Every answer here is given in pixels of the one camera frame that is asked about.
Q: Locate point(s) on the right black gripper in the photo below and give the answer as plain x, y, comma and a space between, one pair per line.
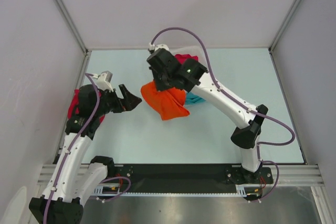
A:
159, 85

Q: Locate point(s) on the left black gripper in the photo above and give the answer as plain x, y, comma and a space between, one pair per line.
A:
128, 102

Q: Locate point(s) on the orange t shirt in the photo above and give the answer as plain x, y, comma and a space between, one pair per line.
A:
169, 104

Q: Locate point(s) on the white plastic basket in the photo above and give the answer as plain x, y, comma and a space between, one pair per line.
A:
189, 50

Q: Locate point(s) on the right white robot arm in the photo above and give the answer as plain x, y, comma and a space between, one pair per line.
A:
247, 117

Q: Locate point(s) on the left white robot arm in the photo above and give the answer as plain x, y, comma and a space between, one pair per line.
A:
65, 196

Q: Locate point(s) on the crimson t shirt in basket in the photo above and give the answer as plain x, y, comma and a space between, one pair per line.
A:
183, 57

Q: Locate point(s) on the teal t shirt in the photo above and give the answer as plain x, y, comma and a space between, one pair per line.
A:
192, 99

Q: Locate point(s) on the folded crimson t shirt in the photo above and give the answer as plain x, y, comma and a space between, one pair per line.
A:
83, 103

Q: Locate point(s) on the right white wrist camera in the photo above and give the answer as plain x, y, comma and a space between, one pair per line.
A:
152, 47

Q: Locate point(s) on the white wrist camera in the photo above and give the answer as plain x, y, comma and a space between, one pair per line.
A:
103, 81
152, 47

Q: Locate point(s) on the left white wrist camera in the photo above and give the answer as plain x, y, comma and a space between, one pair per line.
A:
103, 81

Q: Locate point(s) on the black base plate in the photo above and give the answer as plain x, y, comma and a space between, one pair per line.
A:
191, 178

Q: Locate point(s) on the aluminium frame rail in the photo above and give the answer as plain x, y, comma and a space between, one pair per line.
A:
284, 176

